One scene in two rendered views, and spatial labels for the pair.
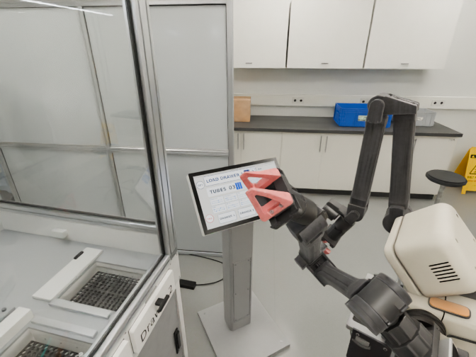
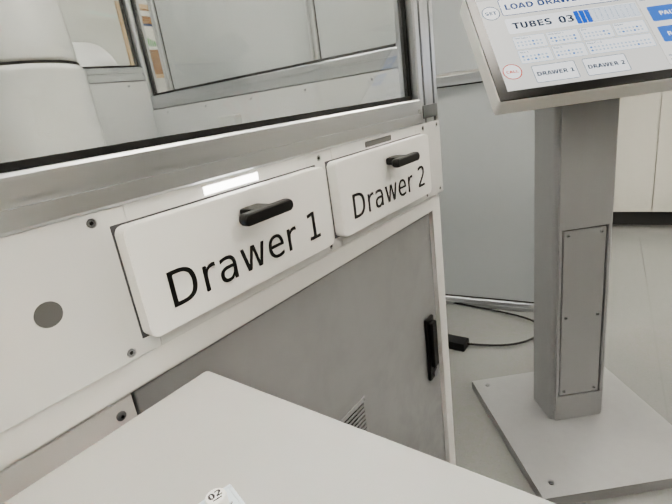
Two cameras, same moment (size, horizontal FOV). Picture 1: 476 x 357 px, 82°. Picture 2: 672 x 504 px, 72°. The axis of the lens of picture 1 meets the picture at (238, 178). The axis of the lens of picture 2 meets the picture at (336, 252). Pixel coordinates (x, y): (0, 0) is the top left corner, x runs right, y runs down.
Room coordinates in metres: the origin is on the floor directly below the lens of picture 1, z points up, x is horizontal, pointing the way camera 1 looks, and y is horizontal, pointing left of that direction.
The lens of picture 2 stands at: (0.01, 0.07, 1.01)
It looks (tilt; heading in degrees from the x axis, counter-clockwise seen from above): 18 degrees down; 26
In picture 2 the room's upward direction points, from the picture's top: 8 degrees counter-clockwise
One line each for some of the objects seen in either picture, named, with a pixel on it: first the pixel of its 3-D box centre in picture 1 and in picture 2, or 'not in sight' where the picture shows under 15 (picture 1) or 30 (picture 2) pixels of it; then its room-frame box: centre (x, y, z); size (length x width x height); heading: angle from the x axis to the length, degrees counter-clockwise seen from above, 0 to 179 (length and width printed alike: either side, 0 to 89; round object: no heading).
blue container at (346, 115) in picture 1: (361, 115); not in sight; (3.48, -1.55, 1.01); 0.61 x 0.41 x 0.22; 84
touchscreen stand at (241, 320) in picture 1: (241, 273); (581, 267); (1.28, -0.02, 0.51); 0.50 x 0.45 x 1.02; 27
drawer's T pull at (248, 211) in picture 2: not in sight; (259, 211); (0.42, 0.36, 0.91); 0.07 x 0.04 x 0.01; 167
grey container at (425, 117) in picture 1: (412, 116); not in sight; (3.49, -2.21, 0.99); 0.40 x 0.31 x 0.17; 84
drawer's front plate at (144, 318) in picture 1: (155, 307); (387, 179); (0.74, 0.31, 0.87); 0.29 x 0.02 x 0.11; 167
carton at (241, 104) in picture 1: (235, 108); not in sight; (3.73, 0.04, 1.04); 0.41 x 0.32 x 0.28; 84
